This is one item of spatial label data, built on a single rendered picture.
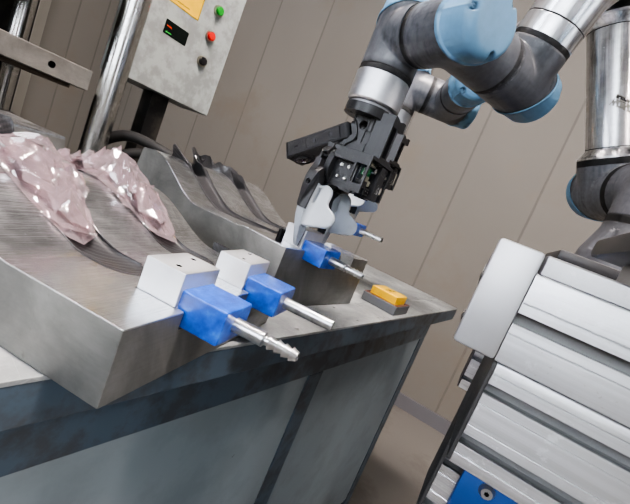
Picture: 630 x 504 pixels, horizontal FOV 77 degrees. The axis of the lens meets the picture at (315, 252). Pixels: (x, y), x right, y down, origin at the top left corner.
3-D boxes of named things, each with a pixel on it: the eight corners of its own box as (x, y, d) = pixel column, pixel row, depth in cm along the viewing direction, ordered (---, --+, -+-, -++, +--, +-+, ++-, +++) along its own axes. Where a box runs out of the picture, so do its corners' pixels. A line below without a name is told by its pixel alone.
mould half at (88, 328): (266, 322, 49) (298, 241, 48) (96, 410, 24) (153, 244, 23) (-10, 180, 61) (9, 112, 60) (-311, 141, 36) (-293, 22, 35)
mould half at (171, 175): (349, 303, 75) (377, 238, 73) (262, 308, 53) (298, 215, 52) (192, 214, 101) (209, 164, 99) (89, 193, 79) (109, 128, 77)
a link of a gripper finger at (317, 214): (311, 251, 51) (345, 190, 52) (278, 234, 54) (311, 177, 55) (321, 258, 54) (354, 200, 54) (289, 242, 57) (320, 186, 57)
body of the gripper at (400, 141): (378, 186, 81) (401, 130, 79) (344, 174, 85) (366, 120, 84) (391, 194, 88) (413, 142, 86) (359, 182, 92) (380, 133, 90)
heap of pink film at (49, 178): (189, 242, 48) (211, 181, 47) (56, 245, 31) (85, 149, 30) (37, 168, 54) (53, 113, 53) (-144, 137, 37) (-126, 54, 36)
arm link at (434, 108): (477, 125, 77) (425, 104, 77) (460, 134, 88) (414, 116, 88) (495, 85, 76) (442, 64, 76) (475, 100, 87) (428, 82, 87)
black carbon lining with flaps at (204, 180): (322, 255, 72) (342, 207, 71) (267, 247, 59) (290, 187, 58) (205, 195, 90) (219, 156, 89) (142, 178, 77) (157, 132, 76)
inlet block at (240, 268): (328, 343, 42) (348, 298, 42) (315, 357, 38) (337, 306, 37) (227, 292, 46) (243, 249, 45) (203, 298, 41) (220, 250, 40)
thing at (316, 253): (362, 294, 56) (378, 259, 55) (346, 295, 52) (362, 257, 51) (294, 258, 63) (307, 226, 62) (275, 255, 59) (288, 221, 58)
